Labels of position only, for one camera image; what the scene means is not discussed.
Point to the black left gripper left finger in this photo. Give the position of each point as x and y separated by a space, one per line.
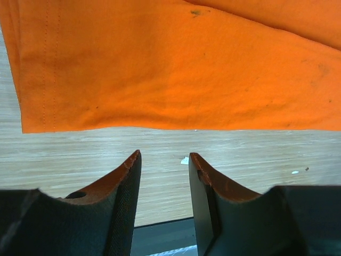
95 220

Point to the orange t shirt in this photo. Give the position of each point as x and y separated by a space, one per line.
206 65

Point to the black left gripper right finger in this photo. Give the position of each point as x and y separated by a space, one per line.
230 219

